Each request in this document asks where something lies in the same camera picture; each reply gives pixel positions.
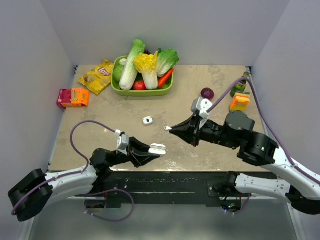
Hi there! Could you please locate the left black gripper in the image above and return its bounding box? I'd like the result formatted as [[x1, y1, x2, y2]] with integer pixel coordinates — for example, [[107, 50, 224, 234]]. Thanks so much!
[[107, 136, 160, 168]]

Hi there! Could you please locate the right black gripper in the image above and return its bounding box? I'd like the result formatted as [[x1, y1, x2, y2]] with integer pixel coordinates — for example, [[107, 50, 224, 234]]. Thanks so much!
[[169, 111, 238, 148]]

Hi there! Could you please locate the white clip earbud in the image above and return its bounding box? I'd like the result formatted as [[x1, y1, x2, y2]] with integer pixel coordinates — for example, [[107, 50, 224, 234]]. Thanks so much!
[[164, 126, 172, 132]]

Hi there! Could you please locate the white gold-rimmed charging case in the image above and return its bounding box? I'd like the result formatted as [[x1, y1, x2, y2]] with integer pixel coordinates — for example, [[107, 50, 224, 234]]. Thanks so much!
[[142, 116, 154, 126]]

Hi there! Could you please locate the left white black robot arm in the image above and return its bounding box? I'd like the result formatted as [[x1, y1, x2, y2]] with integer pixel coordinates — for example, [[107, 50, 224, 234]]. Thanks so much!
[[8, 135, 166, 222]]

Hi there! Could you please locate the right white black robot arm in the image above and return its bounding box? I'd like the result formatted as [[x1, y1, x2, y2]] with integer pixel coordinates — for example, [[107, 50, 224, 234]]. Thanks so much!
[[168, 111, 320, 215]]

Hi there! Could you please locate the purple red onion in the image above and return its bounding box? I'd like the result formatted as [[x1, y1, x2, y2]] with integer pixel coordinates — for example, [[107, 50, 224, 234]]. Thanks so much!
[[200, 87, 215, 100]]

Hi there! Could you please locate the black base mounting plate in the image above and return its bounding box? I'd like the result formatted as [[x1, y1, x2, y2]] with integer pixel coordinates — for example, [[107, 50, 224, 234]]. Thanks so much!
[[92, 171, 247, 213]]

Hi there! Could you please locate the green plastic basket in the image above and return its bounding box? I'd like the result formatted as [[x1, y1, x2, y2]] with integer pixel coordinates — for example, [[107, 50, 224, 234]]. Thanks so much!
[[110, 55, 175, 97]]

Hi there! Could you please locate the orange carrot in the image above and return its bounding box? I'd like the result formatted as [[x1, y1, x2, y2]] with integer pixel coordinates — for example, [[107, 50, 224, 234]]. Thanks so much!
[[158, 68, 174, 88]]

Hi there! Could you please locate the orange sponge pack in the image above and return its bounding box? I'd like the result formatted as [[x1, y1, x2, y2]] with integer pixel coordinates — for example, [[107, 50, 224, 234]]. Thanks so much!
[[229, 91, 251, 112]]

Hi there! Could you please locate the green Perrier bottle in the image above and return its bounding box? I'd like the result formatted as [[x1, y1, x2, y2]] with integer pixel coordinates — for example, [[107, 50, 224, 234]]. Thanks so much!
[[229, 71, 250, 98]]

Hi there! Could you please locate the red tomato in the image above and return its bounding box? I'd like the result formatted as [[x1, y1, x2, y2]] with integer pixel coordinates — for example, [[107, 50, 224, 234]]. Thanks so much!
[[132, 80, 147, 91]]

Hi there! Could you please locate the green leaf lettuce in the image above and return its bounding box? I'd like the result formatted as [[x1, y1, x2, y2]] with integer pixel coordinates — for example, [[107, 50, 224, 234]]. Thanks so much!
[[156, 48, 180, 78]]

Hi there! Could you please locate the tall napa cabbage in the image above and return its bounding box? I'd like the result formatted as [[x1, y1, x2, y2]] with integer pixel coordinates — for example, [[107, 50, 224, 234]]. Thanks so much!
[[119, 39, 146, 91]]

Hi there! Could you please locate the yellow napa cabbage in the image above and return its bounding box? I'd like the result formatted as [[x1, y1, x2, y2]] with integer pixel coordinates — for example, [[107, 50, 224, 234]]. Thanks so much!
[[133, 51, 158, 90]]

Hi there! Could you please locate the pink orange snack box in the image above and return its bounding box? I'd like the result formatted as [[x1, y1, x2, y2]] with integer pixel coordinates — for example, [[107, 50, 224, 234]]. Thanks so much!
[[56, 88, 90, 108]]

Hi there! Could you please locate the yellow Lays chips bag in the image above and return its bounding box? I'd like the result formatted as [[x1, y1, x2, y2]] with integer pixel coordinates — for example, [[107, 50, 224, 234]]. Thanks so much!
[[78, 58, 114, 96]]

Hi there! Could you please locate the round green cabbage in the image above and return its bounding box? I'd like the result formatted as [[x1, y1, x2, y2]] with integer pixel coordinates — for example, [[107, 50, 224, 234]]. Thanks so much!
[[112, 64, 125, 83]]

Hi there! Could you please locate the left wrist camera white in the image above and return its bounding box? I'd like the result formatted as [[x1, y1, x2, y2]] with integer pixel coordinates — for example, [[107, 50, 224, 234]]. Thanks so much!
[[114, 129, 130, 156]]

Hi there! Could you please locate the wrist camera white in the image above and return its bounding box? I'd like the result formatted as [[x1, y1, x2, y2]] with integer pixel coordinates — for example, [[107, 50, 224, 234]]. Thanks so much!
[[114, 129, 130, 156], [191, 96, 213, 129]]

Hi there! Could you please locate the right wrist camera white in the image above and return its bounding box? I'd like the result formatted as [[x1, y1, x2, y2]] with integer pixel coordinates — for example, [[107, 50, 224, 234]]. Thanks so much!
[[191, 96, 213, 129]]

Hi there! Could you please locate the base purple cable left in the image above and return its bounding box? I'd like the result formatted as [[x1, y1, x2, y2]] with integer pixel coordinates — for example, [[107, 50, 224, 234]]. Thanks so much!
[[84, 188, 135, 222]]

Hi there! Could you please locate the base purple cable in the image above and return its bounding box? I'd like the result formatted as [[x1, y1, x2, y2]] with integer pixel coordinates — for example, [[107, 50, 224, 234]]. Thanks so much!
[[84, 188, 135, 222], [223, 193, 252, 215]]

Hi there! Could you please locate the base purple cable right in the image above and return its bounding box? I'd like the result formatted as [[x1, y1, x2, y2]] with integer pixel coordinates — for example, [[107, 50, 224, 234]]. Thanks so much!
[[223, 193, 252, 215]]

